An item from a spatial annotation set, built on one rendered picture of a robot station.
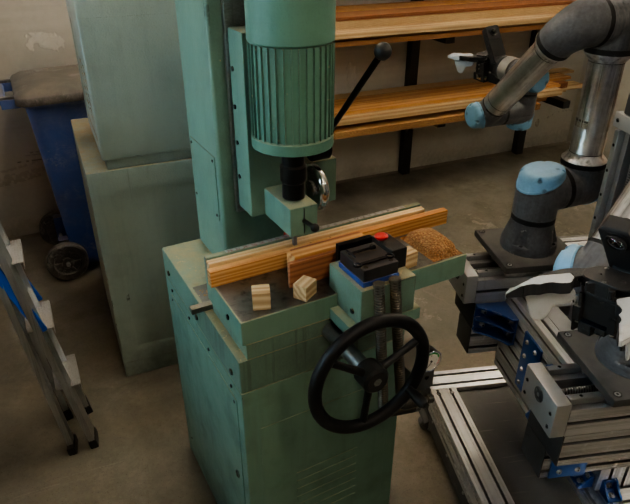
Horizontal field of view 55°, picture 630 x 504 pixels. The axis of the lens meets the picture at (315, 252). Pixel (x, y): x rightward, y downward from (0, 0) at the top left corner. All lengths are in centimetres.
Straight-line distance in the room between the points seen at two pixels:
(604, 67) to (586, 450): 90
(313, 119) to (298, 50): 14
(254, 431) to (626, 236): 96
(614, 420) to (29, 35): 305
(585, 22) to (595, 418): 87
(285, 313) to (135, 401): 128
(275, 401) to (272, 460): 18
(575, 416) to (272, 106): 87
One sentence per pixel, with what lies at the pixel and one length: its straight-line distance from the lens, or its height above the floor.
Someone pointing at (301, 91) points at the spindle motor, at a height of 133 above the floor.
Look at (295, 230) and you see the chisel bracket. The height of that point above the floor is 102.
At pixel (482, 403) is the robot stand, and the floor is 21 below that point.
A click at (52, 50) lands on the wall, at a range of 352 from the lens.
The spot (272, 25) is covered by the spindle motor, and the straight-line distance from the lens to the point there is 119.
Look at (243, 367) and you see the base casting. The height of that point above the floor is 78.
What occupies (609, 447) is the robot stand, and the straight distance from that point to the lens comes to 151.
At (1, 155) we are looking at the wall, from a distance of 366.
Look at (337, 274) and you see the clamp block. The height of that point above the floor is 95.
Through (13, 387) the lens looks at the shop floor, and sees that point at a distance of 271.
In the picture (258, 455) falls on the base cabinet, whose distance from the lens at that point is 153.
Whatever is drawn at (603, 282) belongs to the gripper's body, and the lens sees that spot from 82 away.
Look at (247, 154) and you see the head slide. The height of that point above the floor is 116.
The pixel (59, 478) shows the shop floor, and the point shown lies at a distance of 230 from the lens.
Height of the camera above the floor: 164
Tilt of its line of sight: 30 degrees down
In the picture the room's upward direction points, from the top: straight up
